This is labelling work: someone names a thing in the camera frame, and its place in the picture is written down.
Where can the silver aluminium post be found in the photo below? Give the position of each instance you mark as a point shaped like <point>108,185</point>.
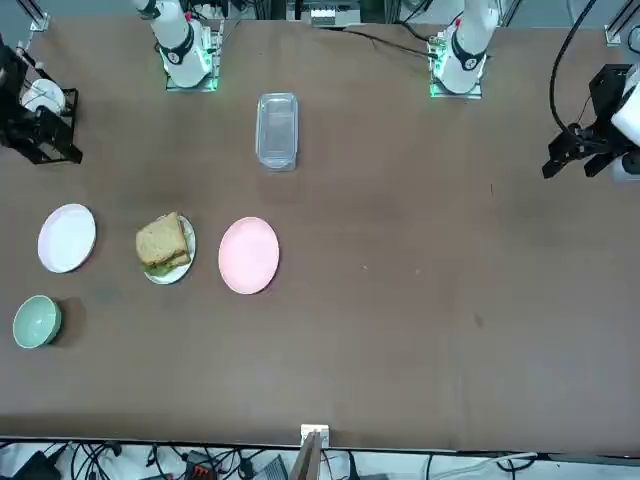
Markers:
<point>314,450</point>

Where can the clear plastic container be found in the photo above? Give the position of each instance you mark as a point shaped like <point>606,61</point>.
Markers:
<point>277,130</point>

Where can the brown bread slice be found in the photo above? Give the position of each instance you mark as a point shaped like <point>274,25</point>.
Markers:
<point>162,240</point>
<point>184,259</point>

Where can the pale pinkish plate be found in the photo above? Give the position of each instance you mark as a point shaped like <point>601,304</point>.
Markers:
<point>66,239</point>

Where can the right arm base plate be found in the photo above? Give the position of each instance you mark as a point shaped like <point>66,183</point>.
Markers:
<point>217,55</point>

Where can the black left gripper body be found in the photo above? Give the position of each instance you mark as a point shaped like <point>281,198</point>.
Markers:
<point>607,92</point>

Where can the pink round plate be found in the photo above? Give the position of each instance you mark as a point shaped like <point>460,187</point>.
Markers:
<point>248,255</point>

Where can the white round plate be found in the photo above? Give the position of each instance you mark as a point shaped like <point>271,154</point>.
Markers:
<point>187,230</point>

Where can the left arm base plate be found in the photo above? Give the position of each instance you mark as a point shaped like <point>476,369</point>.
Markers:
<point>434,75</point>

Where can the pale green bowl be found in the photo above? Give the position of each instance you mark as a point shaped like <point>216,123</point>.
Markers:
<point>35,322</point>

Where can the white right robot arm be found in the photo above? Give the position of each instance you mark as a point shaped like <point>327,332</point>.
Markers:
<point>177,45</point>

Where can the aluminium corner bracket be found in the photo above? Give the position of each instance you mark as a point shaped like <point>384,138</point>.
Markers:
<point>614,32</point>
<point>40,21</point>

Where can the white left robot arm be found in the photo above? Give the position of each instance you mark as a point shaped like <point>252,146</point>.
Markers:
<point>467,50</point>

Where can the black red device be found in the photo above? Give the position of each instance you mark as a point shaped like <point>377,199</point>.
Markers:
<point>200,467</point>

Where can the green lettuce leaf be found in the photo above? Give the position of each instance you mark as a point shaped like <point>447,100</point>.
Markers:
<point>160,269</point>

